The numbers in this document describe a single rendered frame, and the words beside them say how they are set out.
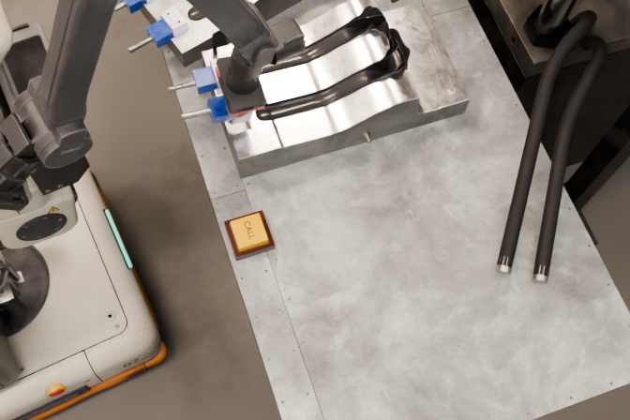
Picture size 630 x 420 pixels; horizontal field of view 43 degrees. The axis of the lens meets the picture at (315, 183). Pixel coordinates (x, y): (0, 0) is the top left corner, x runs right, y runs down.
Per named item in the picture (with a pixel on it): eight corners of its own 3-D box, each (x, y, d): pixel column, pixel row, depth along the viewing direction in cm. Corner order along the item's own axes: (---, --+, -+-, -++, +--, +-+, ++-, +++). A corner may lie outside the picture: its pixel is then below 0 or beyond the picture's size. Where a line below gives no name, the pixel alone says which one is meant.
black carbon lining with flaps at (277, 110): (259, 130, 159) (259, 106, 151) (235, 65, 165) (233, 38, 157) (419, 84, 166) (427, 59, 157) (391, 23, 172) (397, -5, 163)
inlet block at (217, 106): (184, 134, 150) (186, 123, 145) (176, 111, 151) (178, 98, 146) (250, 120, 154) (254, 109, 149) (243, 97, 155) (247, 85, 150)
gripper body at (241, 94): (248, 56, 145) (255, 36, 139) (265, 106, 143) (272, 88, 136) (215, 63, 143) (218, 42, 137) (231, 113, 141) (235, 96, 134)
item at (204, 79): (172, 107, 161) (170, 93, 156) (166, 86, 163) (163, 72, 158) (235, 89, 164) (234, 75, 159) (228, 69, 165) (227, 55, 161)
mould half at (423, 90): (240, 179, 162) (237, 149, 150) (204, 75, 172) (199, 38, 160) (463, 113, 171) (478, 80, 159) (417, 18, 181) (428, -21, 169)
